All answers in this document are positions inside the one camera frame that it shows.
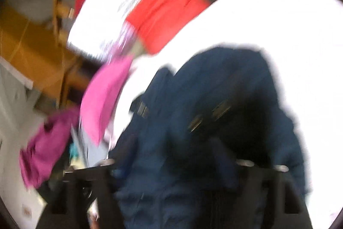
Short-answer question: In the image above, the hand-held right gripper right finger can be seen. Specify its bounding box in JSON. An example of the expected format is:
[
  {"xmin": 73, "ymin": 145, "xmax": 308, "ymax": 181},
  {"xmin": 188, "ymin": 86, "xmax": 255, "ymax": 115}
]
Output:
[{"xmin": 236, "ymin": 159, "xmax": 313, "ymax": 229}]

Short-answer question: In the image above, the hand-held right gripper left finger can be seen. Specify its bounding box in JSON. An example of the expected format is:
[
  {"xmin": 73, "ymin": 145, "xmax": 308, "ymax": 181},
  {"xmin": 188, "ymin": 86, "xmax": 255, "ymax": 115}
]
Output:
[{"xmin": 36, "ymin": 159, "xmax": 125, "ymax": 229}]

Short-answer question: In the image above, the navy zip jacket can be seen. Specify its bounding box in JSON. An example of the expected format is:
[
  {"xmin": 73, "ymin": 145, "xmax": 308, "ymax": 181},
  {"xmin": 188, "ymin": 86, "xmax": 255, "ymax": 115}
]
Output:
[{"xmin": 108, "ymin": 47, "xmax": 309, "ymax": 229}]

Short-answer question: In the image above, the teal garment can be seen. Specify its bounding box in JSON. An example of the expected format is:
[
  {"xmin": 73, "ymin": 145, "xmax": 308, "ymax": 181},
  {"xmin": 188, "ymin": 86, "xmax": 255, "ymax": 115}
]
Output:
[{"xmin": 69, "ymin": 144, "xmax": 80, "ymax": 162}]

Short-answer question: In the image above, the magenta jacket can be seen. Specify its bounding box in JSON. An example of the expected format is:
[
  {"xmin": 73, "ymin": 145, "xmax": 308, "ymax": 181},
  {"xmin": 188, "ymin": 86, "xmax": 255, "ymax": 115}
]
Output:
[{"xmin": 19, "ymin": 108, "xmax": 81, "ymax": 190}]

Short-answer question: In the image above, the magenta pillow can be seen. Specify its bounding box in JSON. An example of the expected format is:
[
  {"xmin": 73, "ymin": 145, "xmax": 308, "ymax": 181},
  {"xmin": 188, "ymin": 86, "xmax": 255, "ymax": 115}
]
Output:
[{"xmin": 80, "ymin": 56, "xmax": 135, "ymax": 146}]

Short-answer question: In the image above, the white blanket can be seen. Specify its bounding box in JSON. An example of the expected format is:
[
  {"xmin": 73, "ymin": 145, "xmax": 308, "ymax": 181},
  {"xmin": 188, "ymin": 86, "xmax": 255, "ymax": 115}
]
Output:
[{"xmin": 67, "ymin": 0, "xmax": 343, "ymax": 220}]

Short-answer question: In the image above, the orange wooden column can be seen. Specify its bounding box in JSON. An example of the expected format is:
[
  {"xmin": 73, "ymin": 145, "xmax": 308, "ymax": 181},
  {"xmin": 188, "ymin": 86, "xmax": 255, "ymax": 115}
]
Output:
[{"xmin": 0, "ymin": 6, "xmax": 83, "ymax": 107}]

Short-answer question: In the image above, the silver foil insulation board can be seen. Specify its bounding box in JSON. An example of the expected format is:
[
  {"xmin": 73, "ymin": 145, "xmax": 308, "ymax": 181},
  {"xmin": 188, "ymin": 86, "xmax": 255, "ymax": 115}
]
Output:
[{"xmin": 67, "ymin": 0, "xmax": 216, "ymax": 63}]

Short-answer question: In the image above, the red pillow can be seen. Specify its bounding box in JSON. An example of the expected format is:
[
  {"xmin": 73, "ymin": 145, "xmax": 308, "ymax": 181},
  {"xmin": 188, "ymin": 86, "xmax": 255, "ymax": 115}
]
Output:
[{"xmin": 125, "ymin": 0, "xmax": 212, "ymax": 56}]

